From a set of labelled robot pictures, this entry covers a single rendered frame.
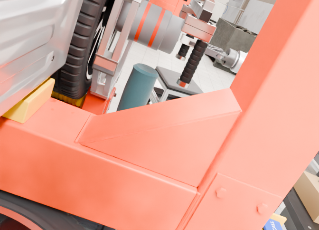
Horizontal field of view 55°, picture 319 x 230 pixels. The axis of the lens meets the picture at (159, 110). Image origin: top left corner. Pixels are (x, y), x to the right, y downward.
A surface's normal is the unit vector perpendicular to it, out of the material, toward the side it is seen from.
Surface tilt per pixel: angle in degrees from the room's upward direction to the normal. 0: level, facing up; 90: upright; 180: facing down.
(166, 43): 116
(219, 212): 90
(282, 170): 90
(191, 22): 90
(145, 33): 101
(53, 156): 90
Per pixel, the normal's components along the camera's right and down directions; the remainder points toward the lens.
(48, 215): 0.39, -0.84
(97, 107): 0.03, 0.24
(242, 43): 0.07, 0.44
